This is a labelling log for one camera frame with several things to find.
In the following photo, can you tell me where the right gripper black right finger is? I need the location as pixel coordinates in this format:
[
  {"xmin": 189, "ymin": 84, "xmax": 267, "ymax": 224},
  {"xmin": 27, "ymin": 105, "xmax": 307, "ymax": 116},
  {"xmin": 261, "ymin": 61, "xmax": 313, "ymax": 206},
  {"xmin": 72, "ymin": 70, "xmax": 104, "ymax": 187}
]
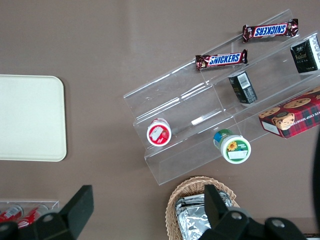
[{"xmin": 199, "ymin": 184, "xmax": 266, "ymax": 240}]

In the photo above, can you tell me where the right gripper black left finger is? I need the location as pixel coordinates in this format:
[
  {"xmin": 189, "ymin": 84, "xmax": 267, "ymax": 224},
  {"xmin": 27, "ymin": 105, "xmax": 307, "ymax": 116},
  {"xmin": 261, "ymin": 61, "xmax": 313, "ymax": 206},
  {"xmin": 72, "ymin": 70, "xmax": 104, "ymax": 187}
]
[{"xmin": 27, "ymin": 184, "xmax": 95, "ymax": 240}]

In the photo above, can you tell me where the foil-wrapped sandwich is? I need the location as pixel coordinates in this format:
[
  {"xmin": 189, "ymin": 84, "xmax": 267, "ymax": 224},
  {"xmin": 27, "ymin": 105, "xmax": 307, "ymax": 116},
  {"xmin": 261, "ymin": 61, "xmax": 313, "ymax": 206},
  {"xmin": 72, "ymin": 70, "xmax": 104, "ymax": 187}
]
[
  {"xmin": 174, "ymin": 190, "xmax": 237, "ymax": 213},
  {"xmin": 176, "ymin": 199, "xmax": 213, "ymax": 240}
]

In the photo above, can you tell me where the light wicker basket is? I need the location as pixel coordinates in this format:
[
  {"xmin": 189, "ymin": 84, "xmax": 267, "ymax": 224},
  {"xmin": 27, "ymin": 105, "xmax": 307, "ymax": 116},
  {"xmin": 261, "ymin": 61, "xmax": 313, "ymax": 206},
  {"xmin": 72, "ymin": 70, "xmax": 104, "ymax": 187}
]
[{"xmin": 165, "ymin": 175, "xmax": 241, "ymax": 240}]

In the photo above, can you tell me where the cream plastic tray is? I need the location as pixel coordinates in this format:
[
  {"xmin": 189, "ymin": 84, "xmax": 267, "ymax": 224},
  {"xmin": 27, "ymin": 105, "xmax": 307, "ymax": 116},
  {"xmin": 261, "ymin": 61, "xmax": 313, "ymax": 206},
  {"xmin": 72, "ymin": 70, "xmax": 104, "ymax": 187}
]
[{"xmin": 0, "ymin": 74, "xmax": 68, "ymax": 162}]

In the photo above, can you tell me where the clear acrylic bottle rack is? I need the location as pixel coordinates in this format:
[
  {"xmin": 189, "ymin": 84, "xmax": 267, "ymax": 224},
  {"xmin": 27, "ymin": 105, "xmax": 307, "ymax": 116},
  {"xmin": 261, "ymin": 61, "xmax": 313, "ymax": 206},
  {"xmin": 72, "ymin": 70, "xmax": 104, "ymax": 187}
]
[{"xmin": 0, "ymin": 198, "xmax": 61, "ymax": 226}]

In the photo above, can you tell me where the green sunflower lid cup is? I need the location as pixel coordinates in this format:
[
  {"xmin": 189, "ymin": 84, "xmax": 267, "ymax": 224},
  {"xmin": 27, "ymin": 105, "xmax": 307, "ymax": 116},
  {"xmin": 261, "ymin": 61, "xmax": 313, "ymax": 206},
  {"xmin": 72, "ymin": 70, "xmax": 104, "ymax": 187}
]
[{"xmin": 212, "ymin": 128, "xmax": 252, "ymax": 165}]

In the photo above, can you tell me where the red strawberry yogurt cup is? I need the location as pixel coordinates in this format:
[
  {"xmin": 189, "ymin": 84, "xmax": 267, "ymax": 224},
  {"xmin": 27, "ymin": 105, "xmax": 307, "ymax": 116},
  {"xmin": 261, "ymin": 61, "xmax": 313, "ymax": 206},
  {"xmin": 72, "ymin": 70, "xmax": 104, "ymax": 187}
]
[{"xmin": 146, "ymin": 117, "xmax": 173, "ymax": 148}]

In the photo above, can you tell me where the clear acrylic stepped display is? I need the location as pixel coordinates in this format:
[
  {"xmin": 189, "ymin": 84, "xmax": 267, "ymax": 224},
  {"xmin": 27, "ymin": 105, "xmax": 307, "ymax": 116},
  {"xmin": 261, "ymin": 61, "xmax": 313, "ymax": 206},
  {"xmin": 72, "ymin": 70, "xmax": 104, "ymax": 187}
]
[{"xmin": 122, "ymin": 8, "xmax": 320, "ymax": 186}]

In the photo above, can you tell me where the red tartan cookie box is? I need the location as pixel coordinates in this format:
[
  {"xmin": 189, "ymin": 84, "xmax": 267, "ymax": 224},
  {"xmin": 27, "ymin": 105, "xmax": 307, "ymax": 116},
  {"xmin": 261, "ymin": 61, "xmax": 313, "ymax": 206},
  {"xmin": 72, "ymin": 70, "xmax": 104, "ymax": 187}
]
[{"xmin": 257, "ymin": 86, "xmax": 320, "ymax": 140}]

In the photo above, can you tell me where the small black carton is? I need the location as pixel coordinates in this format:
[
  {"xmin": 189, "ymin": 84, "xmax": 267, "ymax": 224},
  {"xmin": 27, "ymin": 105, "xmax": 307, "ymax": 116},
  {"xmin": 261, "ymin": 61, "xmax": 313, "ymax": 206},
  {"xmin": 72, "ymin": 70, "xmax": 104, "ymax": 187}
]
[
  {"xmin": 227, "ymin": 70, "xmax": 259, "ymax": 105},
  {"xmin": 289, "ymin": 34, "xmax": 320, "ymax": 77}
]

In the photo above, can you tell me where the Snickers chocolate bar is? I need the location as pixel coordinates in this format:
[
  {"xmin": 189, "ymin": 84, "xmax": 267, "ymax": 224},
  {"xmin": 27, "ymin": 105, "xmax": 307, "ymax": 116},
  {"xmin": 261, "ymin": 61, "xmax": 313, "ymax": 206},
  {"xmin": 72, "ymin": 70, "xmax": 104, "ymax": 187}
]
[
  {"xmin": 194, "ymin": 48, "xmax": 249, "ymax": 72},
  {"xmin": 242, "ymin": 18, "xmax": 300, "ymax": 44}
]

